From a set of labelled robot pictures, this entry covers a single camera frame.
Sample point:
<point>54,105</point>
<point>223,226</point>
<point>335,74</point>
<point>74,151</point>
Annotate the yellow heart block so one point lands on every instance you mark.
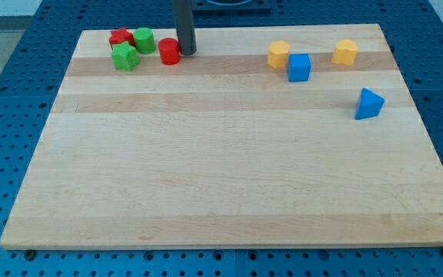
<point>345,52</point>

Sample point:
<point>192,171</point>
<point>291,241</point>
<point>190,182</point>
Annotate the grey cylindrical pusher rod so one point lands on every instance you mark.
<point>185,27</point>

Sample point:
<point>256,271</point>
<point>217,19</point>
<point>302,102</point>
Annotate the green cylinder block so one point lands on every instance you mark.
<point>144,40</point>

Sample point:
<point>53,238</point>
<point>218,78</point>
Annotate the yellow hexagon block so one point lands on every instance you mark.
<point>278,53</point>

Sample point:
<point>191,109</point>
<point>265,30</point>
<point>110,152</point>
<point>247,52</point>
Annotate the light wooden board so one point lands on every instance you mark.
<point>221,151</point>

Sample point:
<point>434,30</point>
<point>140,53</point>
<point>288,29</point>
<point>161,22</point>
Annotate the red star block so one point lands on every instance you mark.
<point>121,35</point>

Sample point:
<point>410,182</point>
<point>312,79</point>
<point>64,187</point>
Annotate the green star block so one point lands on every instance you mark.
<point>124,56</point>

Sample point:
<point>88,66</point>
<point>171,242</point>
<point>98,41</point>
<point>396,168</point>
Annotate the red cylinder block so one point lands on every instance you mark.
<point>169,51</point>

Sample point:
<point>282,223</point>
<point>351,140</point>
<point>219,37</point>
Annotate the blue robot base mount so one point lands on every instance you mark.
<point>231,5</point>

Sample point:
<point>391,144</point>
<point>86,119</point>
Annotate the blue cube block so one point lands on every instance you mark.
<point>299,67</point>

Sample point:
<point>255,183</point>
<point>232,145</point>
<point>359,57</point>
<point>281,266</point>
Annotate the blue triangle block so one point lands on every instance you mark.
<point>369,104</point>

